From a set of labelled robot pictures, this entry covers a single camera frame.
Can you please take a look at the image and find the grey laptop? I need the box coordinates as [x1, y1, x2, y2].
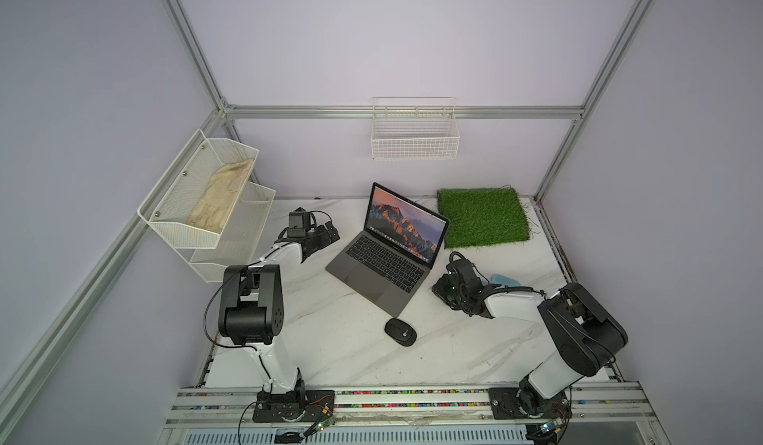
[326, 183, 450, 318]

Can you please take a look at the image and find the black wireless mouse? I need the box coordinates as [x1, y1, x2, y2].
[383, 318, 417, 347]

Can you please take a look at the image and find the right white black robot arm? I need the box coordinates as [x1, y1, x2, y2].
[432, 252, 628, 419]

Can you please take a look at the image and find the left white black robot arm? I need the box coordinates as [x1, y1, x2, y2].
[203, 221, 340, 395]

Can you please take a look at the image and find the light blue toy trowel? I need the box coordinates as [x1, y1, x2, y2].
[490, 274, 521, 288]

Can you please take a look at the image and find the green artificial grass mat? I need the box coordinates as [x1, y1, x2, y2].
[436, 187, 531, 250]

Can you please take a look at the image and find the white lower mesh shelf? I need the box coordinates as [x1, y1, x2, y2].
[189, 182, 276, 283]

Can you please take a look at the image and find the white mesh shelf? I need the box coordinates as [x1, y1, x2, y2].
[189, 182, 276, 283]
[137, 130, 259, 250]

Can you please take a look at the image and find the beige cloth in shelf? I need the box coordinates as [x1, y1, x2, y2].
[186, 160, 254, 234]

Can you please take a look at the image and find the white upper mesh shelf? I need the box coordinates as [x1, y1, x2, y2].
[137, 130, 259, 250]

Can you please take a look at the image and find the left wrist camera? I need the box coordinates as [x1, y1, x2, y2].
[286, 208, 313, 240]

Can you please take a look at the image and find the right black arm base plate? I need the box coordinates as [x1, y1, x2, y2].
[488, 387, 569, 419]

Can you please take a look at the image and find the white wire wall basket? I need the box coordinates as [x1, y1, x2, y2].
[371, 97, 460, 161]

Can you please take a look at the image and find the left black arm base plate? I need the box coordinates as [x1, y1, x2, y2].
[252, 389, 336, 423]

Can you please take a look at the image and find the aluminium front rail frame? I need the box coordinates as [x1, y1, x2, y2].
[158, 381, 669, 444]

